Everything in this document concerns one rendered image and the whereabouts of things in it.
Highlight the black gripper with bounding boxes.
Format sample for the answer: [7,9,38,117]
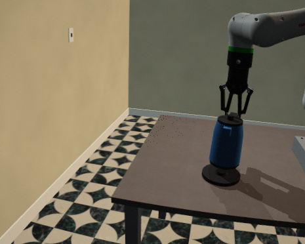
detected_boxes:
[219,66,254,118]

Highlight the black round disc with center stud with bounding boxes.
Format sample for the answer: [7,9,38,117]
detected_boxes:
[202,164,241,187]

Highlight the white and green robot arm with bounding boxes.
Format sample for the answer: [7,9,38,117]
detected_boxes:
[227,8,305,68]

